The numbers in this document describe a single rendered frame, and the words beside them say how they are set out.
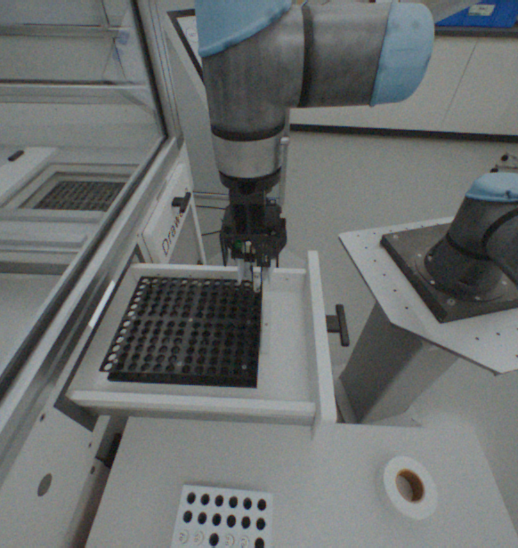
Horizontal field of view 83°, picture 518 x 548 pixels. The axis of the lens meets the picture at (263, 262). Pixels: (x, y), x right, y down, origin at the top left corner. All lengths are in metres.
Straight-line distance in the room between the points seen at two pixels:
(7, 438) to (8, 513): 0.08
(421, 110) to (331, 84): 3.24
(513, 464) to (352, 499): 1.11
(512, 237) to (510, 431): 1.14
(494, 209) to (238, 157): 0.49
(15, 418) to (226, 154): 0.34
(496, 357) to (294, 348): 0.41
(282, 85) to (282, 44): 0.03
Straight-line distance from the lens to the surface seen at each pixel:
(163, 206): 0.68
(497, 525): 0.63
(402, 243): 0.84
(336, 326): 0.47
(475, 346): 0.75
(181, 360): 0.46
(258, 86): 0.28
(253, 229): 0.34
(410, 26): 0.31
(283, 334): 0.54
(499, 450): 1.60
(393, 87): 0.32
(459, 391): 1.63
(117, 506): 0.58
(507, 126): 3.90
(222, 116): 0.30
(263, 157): 0.31
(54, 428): 0.48
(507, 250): 0.63
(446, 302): 0.73
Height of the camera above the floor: 1.30
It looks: 46 degrees down
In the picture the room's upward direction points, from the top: straight up
